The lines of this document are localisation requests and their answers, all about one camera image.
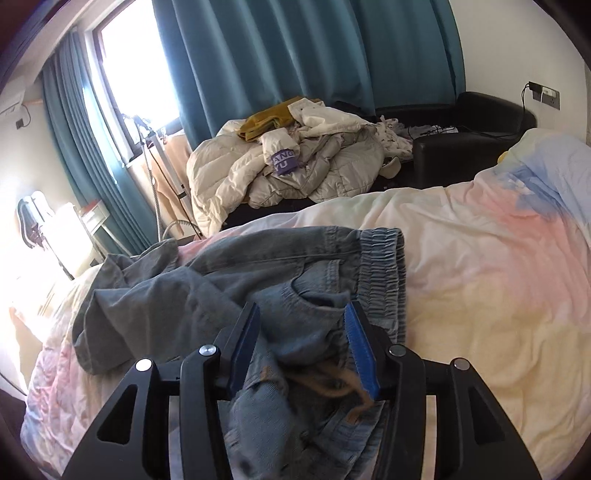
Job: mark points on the yellow garment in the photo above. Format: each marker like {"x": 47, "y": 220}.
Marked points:
{"x": 268, "y": 117}

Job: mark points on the white side table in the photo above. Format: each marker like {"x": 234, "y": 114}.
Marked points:
{"x": 94, "y": 226}

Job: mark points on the dark upright object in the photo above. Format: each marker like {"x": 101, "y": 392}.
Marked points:
{"x": 31, "y": 221}

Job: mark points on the white air conditioner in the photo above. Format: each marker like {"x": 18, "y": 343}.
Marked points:
{"x": 11, "y": 104}

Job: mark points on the pastel bed blanket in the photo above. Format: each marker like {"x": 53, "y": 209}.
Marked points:
{"x": 485, "y": 277}

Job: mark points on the black sofa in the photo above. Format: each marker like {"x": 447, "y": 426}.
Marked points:
{"x": 443, "y": 157}

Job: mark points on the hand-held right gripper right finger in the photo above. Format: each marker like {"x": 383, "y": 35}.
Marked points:
{"x": 362, "y": 355}

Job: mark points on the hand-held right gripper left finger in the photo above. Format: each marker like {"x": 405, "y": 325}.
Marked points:
{"x": 242, "y": 344}

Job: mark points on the purple cloth tag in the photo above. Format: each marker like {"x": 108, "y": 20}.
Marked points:
{"x": 284, "y": 161}

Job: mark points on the wide teal curtain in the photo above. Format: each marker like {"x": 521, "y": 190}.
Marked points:
{"x": 277, "y": 55}

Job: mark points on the metal drying rack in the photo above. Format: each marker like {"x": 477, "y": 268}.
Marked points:
{"x": 173, "y": 170}

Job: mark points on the narrow teal curtain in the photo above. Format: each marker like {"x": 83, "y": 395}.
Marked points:
{"x": 78, "y": 138}

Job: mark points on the blue denim pants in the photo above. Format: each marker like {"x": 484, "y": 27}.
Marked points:
{"x": 207, "y": 286}

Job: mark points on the wall socket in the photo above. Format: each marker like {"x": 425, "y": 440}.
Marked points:
{"x": 550, "y": 98}

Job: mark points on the pile of cream laundry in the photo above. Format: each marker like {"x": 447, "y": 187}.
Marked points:
{"x": 323, "y": 170}

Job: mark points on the printed white garment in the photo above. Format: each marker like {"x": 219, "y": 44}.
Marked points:
{"x": 392, "y": 136}

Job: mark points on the white quilted coat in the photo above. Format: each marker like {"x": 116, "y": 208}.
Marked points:
{"x": 217, "y": 175}

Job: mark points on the window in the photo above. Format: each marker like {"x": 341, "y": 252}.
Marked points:
{"x": 134, "y": 78}

